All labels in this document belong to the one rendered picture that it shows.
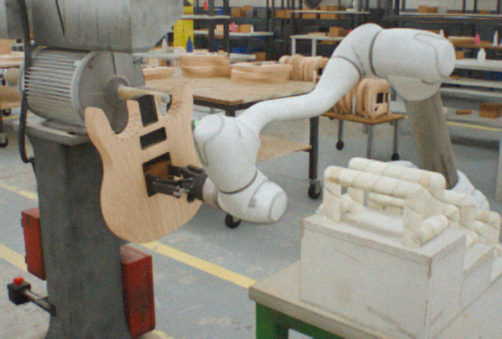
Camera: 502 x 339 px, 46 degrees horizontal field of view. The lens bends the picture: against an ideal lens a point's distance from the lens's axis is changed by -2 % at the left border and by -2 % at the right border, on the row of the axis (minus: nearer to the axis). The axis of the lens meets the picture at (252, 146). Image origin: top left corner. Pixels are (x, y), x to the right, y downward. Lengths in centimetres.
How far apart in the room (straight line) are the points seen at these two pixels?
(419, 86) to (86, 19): 89
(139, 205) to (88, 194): 42
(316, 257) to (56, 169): 107
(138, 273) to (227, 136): 105
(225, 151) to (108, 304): 107
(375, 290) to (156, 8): 87
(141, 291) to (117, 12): 111
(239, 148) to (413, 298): 48
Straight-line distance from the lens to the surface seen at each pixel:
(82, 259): 208
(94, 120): 150
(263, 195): 135
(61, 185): 199
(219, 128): 126
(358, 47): 165
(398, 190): 104
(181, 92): 168
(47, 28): 197
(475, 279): 126
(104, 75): 180
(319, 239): 115
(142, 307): 228
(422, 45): 158
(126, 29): 151
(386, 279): 109
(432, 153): 181
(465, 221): 127
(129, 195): 160
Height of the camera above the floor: 151
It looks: 14 degrees down
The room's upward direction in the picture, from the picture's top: straight up
